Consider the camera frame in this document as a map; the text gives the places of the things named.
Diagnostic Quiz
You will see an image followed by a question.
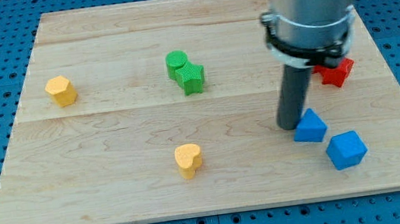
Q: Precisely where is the wooden board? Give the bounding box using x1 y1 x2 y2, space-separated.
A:
0 0 400 224

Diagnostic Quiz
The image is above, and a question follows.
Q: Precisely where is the blue triangle block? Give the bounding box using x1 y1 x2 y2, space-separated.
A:
294 109 328 143

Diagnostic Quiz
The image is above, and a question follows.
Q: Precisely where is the blue cube block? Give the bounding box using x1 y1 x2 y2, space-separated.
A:
326 131 368 171

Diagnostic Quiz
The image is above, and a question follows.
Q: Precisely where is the yellow hexagon block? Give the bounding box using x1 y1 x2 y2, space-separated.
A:
44 75 77 108

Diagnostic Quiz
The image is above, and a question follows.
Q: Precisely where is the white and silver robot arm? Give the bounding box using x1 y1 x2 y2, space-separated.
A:
260 0 354 69

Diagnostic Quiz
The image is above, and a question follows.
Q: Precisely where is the green cylinder block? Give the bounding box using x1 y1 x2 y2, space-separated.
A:
165 50 188 80

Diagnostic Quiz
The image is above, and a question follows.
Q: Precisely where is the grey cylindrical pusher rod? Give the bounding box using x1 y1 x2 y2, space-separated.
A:
276 65 312 131

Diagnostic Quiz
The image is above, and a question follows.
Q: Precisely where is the yellow heart block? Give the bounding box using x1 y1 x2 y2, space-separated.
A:
175 143 203 179

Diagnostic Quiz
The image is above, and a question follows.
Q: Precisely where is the red star block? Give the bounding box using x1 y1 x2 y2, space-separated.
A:
312 58 354 87

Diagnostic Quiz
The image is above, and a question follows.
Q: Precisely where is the green star block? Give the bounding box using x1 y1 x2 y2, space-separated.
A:
175 62 205 96

